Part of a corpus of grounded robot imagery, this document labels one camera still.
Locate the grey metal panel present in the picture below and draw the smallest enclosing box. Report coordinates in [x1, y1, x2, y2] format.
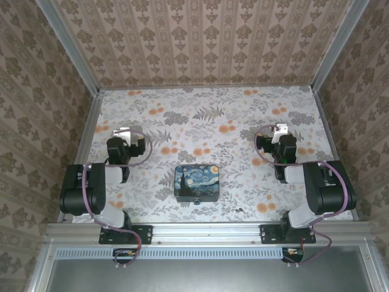
[29, 243, 381, 292]

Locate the Starry Night printed box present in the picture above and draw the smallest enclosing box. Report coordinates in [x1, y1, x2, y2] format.
[173, 164, 220, 204]

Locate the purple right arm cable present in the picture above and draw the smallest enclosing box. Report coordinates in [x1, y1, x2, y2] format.
[253, 124, 349, 269]

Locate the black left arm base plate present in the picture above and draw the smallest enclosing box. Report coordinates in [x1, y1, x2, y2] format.
[99, 224, 153, 245]

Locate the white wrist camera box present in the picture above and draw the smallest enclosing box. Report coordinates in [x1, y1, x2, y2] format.
[112, 127, 133, 146]
[271, 122, 288, 144]

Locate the aluminium cross rail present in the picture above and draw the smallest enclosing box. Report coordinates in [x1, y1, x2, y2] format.
[44, 221, 370, 245]

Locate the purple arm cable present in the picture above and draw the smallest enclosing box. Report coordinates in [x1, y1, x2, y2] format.
[253, 124, 349, 269]
[81, 130, 153, 269]

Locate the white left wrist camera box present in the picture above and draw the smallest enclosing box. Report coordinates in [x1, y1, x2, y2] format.
[112, 127, 133, 146]

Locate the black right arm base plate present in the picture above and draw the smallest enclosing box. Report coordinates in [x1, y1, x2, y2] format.
[260, 224, 317, 245]

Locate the grey slotted cable duct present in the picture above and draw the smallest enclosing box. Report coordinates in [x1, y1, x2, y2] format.
[56, 246, 285, 260]

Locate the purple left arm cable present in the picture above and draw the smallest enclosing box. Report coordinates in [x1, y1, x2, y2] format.
[81, 130, 153, 269]

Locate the aluminium corner post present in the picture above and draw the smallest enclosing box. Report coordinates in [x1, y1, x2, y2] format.
[38, 0, 101, 96]
[311, 0, 375, 92]

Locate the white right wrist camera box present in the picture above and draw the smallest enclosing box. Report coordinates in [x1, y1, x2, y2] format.
[271, 122, 288, 144]

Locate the floral patterned table cover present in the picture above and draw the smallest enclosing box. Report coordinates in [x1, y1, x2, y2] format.
[64, 86, 357, 224]

